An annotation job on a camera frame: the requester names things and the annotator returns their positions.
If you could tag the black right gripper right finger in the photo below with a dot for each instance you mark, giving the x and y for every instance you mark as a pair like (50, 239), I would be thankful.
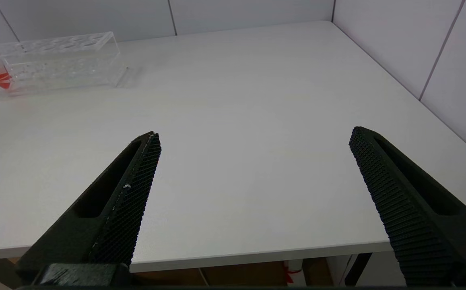
(418, 209)

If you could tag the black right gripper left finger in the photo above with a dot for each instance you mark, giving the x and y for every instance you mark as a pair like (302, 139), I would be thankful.
(108, 209)

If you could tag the clear acrylic test tube rack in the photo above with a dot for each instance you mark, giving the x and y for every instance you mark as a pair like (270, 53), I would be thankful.
(60, 64)

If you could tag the black table leg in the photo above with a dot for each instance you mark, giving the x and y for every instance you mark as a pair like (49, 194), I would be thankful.
(357, 269)

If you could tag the white paper with red ribbon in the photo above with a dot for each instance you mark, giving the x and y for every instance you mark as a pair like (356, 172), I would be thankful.
(294, 274)

